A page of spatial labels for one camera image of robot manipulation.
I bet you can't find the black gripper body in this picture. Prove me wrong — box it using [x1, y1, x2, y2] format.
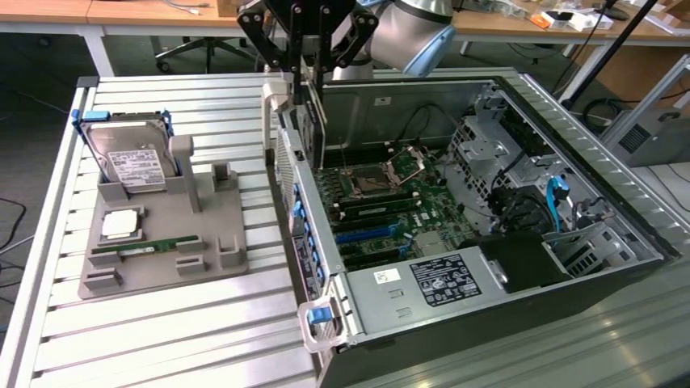
[256, 0, 361, 11]

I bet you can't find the green graphics card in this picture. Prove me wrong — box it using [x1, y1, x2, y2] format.
[295, 34, 329, 170]

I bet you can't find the black office chair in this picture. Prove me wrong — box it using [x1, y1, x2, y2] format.
[155, 35, 267, 74]

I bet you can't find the wooden desk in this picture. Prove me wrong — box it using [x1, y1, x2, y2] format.
[0, 0, 330, 78]
[446, 0, 690, 96]

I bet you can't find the thin metal locking lever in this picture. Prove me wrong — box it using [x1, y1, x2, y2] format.
[338, 136, 351, 181]

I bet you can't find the metal socket cover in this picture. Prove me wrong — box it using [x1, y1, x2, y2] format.
[381, 145, 434, 188]

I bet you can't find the blue disk caddy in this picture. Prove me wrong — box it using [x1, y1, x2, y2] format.
[70, 108, 174, 183]

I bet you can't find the CPU socket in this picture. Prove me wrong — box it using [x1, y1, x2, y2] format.
[347, 164, 405, 202]

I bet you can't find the metal disk bay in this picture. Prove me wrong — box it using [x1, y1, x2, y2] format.
[446, 114, 557, 192]
[541, 220, 643, 280]

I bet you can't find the silver hard disk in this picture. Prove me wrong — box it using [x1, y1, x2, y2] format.
[80, 120, 180, 190]

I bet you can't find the green motherboard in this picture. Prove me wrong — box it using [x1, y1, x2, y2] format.
[311, 139, 490, 272]

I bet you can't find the white device box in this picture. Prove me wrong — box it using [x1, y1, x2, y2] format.
[538, 10, 615, 32]

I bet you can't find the dark RAM stick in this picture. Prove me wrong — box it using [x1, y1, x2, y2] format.
[342, 200, 422, 222]

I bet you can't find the long black expansion slot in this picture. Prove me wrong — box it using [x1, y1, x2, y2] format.
[345, 252, 414, 272]
[331, 217, 391, 234]
[339, 243, 406, 262]

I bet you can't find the black stand pole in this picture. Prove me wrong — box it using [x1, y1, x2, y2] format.
[558, 0, 662, 107]

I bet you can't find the grey parts rack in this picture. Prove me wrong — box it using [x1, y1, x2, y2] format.
[78, 135, 250, 301]

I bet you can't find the silver CPU chip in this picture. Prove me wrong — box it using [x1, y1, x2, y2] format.
[100, 209, 143, 240]

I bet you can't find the silver chipset heat sink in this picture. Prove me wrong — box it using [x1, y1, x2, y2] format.
[413, 233, 450, 256]

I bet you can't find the green RAM stick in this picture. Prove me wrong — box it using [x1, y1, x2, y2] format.
[90, 235, 200, 256]

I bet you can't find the grey tower computer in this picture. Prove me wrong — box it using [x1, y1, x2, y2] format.
[598, 107, 690, 167]

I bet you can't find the black plastic shroud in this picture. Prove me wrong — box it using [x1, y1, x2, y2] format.
[461, 230, 575, 294]

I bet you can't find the grey power supply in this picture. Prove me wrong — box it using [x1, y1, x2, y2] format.
[345, 244, 513, 337]

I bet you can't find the black open PC case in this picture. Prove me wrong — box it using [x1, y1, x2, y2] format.
[260, 75, 684, 388]

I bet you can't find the white cable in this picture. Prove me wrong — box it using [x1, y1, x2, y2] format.
[164, 0, 204, 15]

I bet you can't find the black wire bundle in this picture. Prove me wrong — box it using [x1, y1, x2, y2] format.
[482, 188, 549, 238]

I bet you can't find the blue SATA wire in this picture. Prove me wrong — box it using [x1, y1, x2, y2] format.
[545, 174, 571, 236]

